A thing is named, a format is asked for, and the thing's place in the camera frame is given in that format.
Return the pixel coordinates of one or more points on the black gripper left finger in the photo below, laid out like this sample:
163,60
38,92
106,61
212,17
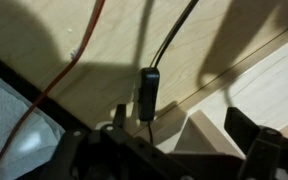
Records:
110,153

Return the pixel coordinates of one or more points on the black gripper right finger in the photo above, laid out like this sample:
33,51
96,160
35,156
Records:
265,149

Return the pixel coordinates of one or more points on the black inline lamp switch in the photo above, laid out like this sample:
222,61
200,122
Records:
148,93

